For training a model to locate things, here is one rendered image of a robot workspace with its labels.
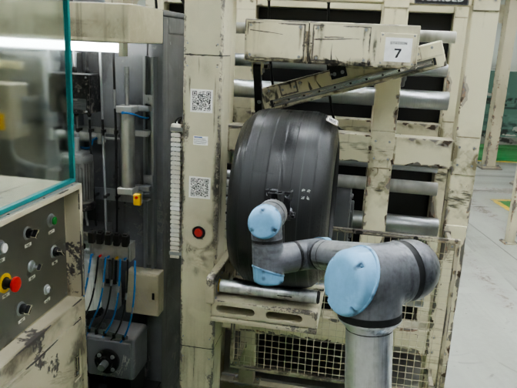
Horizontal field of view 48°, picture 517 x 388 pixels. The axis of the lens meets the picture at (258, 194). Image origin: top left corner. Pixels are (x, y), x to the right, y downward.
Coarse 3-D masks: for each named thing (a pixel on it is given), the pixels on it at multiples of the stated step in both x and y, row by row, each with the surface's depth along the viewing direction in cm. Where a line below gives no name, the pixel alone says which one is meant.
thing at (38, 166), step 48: (0, 0) 132; (48, 0) 152; (0, 48) 134; (48, 48) 154; (0, 96) 136; (48, 96) 156; (0, 144) 137; (48, 144) 158; (0, 192) 139; (48, 192) 159
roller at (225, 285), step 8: (224, 280) 194; (232, 280) 194; (224, 288) 193; (232, 288) 192; (240, 288) 192; (248, 288) 191; (256, 288) 191; (264, 288) 191; (272, 288) 191; (280, 288) 190; (288, 288) 190; (296, 288) 190; (264, 296) 191; (272, 296) 190; (280, 296) 190; (288, 296) 189; (296, 296) 189; (304, 296) 188; (312, 296) 188
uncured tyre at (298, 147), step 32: (256, 128) 178; (288, 128) 177; (320, 128) 178; (256, 160) 171; (288, 160) 170; (320, 160) 170; (256, 192) 169; (320, 192) 169; (288, 224) 169; (320, 224) 170
